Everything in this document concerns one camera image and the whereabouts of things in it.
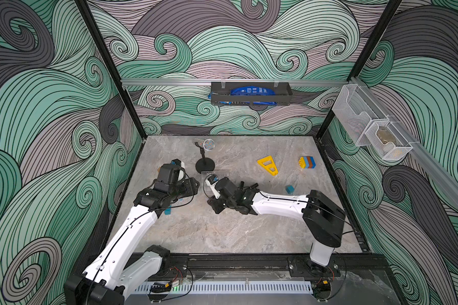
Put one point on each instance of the multicolour block stack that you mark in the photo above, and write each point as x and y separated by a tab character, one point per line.
307	162

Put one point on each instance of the clear acrylic lipstick organizer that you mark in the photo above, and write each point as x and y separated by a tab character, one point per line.
220	174

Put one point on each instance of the aluminium rail back wall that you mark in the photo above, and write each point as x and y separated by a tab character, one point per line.
207	82

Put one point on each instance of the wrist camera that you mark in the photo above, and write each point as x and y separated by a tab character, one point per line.
180	168
211	181

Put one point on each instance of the aluminium rail right wall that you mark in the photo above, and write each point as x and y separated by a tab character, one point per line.
442	179

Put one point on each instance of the blue item in tray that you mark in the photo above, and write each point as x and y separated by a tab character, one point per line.
252	91

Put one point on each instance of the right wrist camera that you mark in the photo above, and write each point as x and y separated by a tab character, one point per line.
211	181

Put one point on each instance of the white slotted cable duct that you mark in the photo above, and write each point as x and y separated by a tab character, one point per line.
243	287

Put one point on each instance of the black wall tray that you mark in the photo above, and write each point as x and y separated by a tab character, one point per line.
220	94

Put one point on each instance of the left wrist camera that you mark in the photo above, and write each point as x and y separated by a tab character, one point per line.
180	168

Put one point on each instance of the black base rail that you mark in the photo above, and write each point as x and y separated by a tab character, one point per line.
272	266

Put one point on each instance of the yellow triangle toy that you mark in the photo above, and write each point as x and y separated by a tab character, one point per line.
269	165

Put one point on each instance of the clear wall bin large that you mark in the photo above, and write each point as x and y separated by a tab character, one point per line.
356	113

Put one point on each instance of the aluminium rail wall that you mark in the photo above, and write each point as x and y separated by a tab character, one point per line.
442	179
207	82

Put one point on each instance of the teal small cube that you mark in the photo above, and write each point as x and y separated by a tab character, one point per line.
289	189

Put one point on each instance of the clear wall bin small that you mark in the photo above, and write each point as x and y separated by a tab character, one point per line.
387	142

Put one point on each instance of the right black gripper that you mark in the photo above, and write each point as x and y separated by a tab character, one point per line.
221	194

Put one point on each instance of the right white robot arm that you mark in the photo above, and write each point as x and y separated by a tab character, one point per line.
324	218

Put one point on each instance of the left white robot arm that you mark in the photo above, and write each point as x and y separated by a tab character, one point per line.
109	279

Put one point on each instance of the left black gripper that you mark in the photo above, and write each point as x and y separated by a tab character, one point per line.
191	188

